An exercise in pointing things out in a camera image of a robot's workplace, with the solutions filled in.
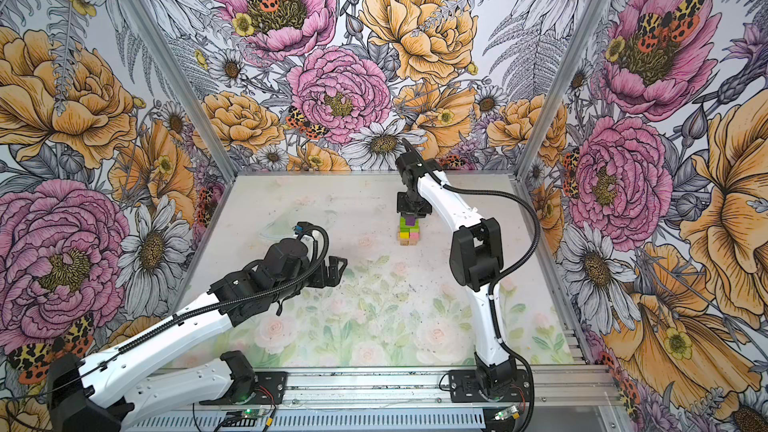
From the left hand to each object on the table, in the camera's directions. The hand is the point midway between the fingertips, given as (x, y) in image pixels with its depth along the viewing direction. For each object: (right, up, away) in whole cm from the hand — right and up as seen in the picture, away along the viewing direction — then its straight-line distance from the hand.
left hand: (329, 270), depth 77 cm
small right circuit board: (+43, -32, -5) cm, 54 cm away
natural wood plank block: (+21, +4, +23) cm, 32 cm away
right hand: (+22, +11, +17) cm, 30 cm away
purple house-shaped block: (+22, +11, +20) cm, 31 cm away
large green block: (+20, +9, +20) cm, 30 cm away
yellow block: (+20, +6, +23) cm, 31 cm away
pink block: (+23, +6, +23) cm, 33 cm away
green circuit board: (-17, -32, -5) cm, 37 cm away
